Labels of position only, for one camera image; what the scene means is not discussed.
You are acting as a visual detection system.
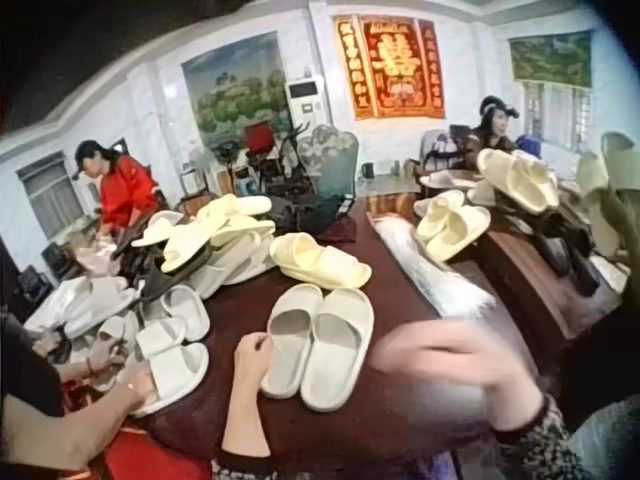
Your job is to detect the person's right hand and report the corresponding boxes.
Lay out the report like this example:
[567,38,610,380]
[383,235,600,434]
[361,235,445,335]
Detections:
[372,322,449,387]

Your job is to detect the person's left hand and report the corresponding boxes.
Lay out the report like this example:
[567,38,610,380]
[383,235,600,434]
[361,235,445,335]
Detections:
[232,331,276,403]

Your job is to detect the white foam slipper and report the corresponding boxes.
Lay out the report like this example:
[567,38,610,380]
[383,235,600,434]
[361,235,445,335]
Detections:
[418,169,482,192]
[130,319,211,419]
[93,314,142,362]
[138,283,212,343]
[300,286,376,413]
[259,282,325,400]

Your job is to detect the pale yellow foam slipper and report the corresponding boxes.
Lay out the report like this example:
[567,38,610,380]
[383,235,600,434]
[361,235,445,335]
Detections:
[428,203,494,264]
[413,188,470,242]
[268,231,374,291]
[475,147,562,217]
[574,131,640,227]

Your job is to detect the heap of cream slippers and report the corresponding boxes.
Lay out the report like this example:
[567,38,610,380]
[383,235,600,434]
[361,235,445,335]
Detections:
[132,193,282,302]

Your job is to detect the red cloth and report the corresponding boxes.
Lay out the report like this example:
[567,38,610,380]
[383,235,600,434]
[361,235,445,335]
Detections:
[63,378,213,480]

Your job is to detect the heap of white slippers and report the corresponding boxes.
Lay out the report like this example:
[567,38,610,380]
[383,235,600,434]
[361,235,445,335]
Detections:
[23,273,142,342]

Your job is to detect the stack of clear plastic bags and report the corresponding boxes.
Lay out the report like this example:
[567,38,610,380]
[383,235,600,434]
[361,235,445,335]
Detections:
[371,211,499,335]

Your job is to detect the red box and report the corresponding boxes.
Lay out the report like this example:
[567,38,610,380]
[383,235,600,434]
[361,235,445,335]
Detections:
[243,121,282,157]

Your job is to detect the white standing air conditioner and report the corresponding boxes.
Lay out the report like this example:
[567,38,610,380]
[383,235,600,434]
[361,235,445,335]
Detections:
[283,74,332,137]

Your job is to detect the large landscape painting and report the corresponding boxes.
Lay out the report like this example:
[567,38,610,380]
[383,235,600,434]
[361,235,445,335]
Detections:
[180,31,297,152]

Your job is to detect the barred window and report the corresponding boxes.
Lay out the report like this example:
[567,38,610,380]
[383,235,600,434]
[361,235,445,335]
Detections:
[16,151,84,242]
[521,79,597,152]

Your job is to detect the dark shoe stand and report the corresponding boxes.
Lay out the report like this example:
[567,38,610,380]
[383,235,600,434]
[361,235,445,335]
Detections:
[493,198,607,297]

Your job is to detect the small landscape painting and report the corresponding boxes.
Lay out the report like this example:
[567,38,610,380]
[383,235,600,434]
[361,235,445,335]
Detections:
[506,30,594,85]

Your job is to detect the red and gold wall hanging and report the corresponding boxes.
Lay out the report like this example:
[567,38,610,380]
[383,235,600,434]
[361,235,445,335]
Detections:
[332,14,447,122]

